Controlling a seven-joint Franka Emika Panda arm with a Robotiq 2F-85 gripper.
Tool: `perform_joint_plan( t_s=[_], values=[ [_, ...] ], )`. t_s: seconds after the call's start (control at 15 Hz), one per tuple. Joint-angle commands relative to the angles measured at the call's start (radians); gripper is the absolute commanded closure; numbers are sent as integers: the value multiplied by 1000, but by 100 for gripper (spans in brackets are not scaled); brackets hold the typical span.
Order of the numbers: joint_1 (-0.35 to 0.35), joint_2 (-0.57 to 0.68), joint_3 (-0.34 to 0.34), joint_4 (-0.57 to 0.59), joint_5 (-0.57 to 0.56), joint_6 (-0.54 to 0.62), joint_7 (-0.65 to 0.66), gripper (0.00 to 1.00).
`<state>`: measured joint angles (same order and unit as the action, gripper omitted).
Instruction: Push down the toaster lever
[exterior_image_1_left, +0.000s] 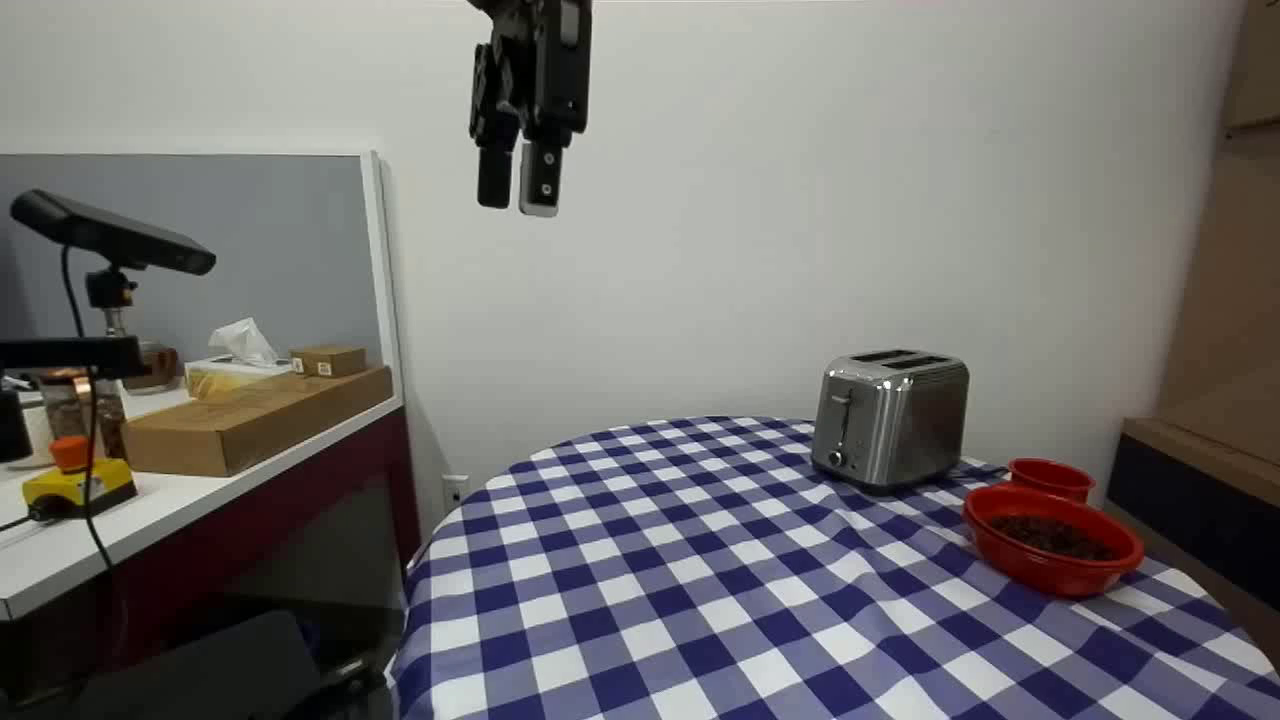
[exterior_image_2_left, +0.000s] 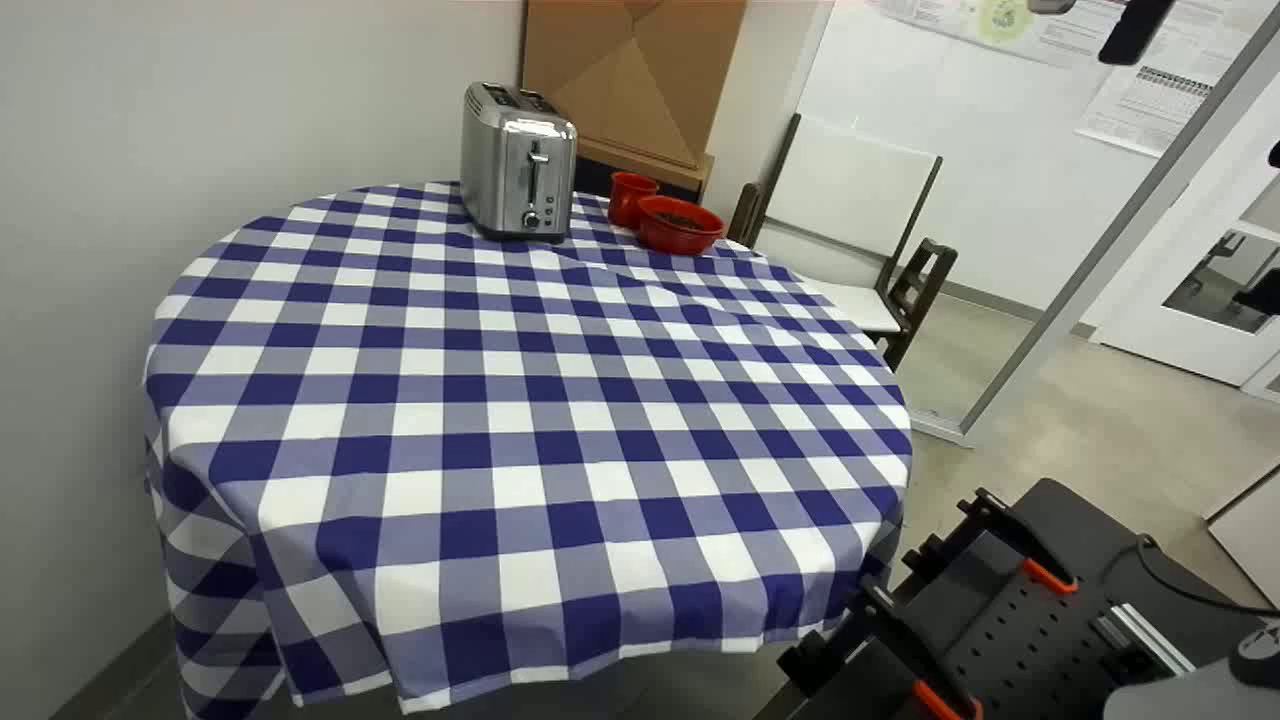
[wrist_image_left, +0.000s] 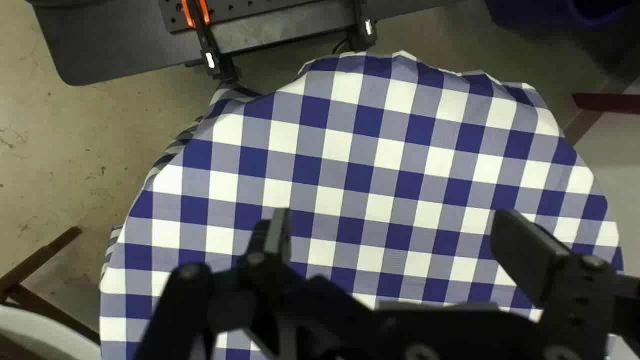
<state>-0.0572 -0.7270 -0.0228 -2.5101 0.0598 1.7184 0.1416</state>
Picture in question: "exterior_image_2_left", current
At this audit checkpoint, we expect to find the silver metal toaster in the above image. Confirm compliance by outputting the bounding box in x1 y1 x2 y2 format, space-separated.
457 79 586 244

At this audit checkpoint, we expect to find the blue white checkered tablecloth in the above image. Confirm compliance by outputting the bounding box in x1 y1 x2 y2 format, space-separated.
138 175 920 720

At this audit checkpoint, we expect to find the red plastic bowl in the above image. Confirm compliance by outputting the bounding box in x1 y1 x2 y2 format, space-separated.
629 190 732 260

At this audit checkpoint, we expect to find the red plastic cup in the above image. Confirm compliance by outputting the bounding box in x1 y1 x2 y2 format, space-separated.
610 166 666 230

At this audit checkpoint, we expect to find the dark wooden chair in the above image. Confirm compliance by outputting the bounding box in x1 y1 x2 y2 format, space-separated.
874 235 964 370

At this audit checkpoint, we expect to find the black perforated robot cart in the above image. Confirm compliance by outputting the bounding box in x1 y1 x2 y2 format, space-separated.
776 476 1280 720

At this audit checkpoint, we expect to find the white door with window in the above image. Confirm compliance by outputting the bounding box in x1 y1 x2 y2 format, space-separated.
1085 75 1280 405

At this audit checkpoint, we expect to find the black hanging device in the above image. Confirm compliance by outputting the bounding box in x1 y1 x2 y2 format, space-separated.
1096 0 1182 67

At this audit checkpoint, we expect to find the orange clamp handle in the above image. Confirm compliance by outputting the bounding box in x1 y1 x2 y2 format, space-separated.
1022 554 1085 600
910 674 987 720

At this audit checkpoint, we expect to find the white wall poster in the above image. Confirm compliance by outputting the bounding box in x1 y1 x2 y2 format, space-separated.
874 0 1113 59
1078 0 1280 159

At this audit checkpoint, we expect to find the grey metal frame post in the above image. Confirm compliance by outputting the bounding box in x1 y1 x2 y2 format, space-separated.
911 2 1280 448

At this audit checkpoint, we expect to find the black cart cable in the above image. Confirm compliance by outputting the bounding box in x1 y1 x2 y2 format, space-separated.
1133 534 1280 621

